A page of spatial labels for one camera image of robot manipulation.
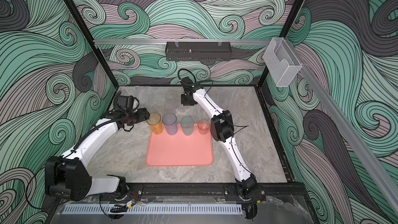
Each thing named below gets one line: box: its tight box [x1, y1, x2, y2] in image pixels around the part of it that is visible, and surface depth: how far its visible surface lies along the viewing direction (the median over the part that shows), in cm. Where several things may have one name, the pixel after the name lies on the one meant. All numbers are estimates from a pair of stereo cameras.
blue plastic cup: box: [162, 113, 178, 136], surface depth 90 cm
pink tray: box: [145, 123, 214, 167], surface depth 90 cm
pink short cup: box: [197, 119, 210, 135], surface depth 94 cm
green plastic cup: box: [180, 115, 194, 137], surface depth 92 cm
